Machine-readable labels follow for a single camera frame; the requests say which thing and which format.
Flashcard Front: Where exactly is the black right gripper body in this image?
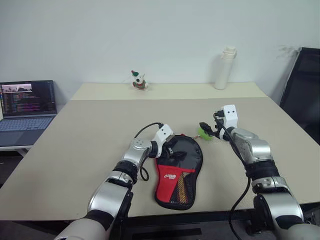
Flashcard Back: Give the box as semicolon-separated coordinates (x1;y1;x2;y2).
212;108;225;131

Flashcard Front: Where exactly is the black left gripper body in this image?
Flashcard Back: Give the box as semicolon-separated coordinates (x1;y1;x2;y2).
161;136;180;154

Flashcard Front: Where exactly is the black and red paddle case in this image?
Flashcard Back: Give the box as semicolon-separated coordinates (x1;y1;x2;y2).
152;133;204;210

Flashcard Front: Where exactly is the green zipper pull ring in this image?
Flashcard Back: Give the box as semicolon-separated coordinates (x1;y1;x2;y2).
196;127;214;142

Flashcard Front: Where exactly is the white water bottle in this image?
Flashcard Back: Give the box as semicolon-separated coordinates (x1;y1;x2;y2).
214;45;237;91

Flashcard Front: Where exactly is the white plush toy dog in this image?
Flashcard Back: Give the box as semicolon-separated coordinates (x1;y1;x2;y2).
129;69;151;92

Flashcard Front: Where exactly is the black office chair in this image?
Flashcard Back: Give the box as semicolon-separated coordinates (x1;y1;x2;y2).
279;46;320;146

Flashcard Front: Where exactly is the open grey laptop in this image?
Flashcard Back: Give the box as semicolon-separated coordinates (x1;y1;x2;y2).
0;79;59;148

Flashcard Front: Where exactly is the white side desk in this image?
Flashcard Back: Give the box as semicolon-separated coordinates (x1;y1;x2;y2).
0;142;35;159

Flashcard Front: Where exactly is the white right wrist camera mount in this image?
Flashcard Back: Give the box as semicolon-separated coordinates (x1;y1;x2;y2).
217;104;239;140

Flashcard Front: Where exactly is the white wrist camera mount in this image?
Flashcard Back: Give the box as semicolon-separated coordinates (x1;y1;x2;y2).
152;123;175;149
217;104;239;140

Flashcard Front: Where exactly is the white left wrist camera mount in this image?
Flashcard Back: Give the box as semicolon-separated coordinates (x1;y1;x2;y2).
152;123;175;149

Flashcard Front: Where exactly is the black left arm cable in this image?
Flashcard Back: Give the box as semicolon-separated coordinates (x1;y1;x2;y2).
133;121;165;182

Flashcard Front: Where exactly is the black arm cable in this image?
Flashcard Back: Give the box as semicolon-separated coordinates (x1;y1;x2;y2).
133;121;165;182
219;126;252;240

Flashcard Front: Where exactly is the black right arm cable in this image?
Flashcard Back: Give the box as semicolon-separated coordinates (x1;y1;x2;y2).
219;126;252;240

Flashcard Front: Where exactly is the black table frame bar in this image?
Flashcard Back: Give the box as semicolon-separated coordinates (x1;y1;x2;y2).
113;209;255;226

